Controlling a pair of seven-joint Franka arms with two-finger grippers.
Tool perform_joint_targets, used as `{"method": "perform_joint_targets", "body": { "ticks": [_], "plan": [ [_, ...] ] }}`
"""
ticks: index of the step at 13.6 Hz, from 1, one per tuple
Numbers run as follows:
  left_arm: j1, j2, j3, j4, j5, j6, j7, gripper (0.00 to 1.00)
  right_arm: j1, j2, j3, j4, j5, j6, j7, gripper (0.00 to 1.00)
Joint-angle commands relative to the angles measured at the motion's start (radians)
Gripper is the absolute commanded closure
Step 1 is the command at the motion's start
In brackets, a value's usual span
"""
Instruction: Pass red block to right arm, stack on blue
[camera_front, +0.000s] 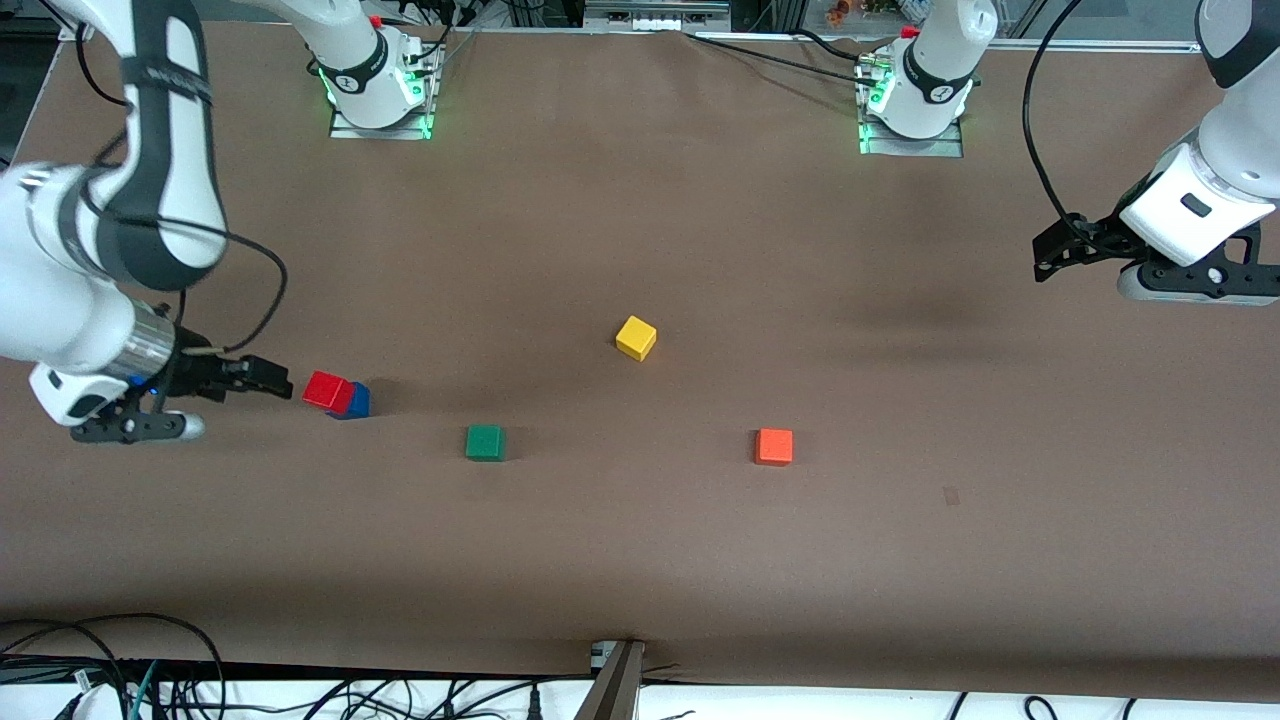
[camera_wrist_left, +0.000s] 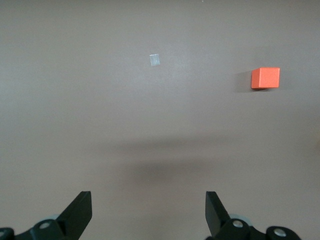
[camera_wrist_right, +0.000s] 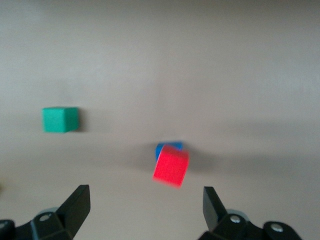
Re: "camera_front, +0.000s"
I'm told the red wooden block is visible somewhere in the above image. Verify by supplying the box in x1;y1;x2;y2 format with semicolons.
302;371;355;416

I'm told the yellow wooden block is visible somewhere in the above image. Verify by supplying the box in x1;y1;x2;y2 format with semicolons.
615;315;658;362

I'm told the brown paper table cover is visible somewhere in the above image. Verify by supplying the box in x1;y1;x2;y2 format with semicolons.
0;20;1280;703

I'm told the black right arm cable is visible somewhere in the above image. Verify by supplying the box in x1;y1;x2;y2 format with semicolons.
75;20;292;357

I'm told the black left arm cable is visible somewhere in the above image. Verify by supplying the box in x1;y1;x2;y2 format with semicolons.
1019;0;1091;241

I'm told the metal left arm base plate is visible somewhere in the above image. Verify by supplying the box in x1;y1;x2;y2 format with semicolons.
857;118;966;159

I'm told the black cable loop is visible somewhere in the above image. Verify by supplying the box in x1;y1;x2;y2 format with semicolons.
0;611;229;720

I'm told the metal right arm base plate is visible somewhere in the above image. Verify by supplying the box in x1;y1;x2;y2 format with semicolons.
329;45;442;142

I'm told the green cable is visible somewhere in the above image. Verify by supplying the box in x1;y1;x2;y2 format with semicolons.
128;660;163;720

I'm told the black cable to arm base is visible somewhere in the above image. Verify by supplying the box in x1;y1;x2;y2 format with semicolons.
685;30;886;91

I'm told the grey camera mount pole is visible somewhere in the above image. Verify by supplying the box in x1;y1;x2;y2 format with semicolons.
574;640;647;720

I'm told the aluminium frame rail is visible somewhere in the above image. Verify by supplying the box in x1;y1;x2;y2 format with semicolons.
583;0;733;33

